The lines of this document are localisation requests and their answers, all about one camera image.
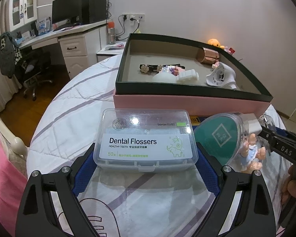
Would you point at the white glass-door cabinet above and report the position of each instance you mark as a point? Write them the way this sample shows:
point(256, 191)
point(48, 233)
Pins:
point(22, 9)

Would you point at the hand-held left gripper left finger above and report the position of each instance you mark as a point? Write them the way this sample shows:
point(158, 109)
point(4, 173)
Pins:
point(85, 175)

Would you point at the white bed frame post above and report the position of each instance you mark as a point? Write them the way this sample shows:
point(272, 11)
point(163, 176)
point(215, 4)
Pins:
point(16, 143)

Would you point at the black flower hair clip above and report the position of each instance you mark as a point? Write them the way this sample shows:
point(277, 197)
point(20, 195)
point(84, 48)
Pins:
point(145, 68)

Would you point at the pastel checkered hair clip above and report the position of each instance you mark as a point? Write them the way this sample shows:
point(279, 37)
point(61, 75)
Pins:
point(173, 69)

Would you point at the clear teal round case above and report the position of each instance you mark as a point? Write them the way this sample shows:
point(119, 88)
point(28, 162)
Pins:
point(217, 135)

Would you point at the black office chair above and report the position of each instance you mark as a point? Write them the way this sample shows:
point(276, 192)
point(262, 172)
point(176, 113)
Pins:
point(34, 74)

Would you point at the white wall power outlet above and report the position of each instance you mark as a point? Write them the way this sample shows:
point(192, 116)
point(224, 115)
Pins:
point(133, 17)

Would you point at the small white box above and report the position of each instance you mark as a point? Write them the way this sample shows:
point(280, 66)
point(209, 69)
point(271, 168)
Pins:
point(251, 126)

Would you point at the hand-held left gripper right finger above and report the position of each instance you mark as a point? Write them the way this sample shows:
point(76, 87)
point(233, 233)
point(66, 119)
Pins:
point(208, 171)

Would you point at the black computer monitor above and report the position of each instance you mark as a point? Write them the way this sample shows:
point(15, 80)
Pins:
point(66, 7)

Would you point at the blue box on desk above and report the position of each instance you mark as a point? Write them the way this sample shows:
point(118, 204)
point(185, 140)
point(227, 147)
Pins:
point(44, 26)

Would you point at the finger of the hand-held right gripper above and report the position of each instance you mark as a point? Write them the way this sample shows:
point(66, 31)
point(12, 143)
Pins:
point(283, 150)
point(292, 134)

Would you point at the small doll figurine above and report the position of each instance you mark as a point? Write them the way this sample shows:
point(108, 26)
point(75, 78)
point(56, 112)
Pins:
point(249, 154)

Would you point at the dark patterned jacket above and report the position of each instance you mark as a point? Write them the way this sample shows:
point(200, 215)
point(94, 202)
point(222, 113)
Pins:
point(7, 54)

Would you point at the black computer tower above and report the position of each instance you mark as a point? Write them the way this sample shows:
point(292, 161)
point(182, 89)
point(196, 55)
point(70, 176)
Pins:
point(93, 6)

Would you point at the white desk with drawers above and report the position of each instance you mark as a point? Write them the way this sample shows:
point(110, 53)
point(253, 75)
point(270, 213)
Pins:
point(74, 47)

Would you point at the white small bottle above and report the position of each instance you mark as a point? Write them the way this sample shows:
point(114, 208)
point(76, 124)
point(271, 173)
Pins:
point(187, 76)

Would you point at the small white side table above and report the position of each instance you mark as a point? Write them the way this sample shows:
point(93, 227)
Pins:
point(108, 51)

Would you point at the pink box with black rim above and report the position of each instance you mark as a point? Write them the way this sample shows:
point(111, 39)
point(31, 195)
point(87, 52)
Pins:
point(162, 103)

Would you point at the white plastic device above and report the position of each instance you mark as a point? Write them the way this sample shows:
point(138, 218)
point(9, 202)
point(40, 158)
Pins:
point(222, 76)

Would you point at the clear dental floss box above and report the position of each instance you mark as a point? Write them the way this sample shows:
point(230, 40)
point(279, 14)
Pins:
point(138, 140)

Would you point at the rose gold canister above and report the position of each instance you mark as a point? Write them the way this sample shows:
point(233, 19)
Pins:
point(208, 55)

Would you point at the bottle with orange lid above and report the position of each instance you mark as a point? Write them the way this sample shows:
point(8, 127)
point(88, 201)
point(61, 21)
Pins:
point(111, 33)

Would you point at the orange octopus plush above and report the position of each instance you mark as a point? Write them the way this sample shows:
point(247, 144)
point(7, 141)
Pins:
point(215, 43)

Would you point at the person's right hand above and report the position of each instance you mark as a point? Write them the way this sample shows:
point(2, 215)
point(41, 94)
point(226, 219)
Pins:
point(289, 190)

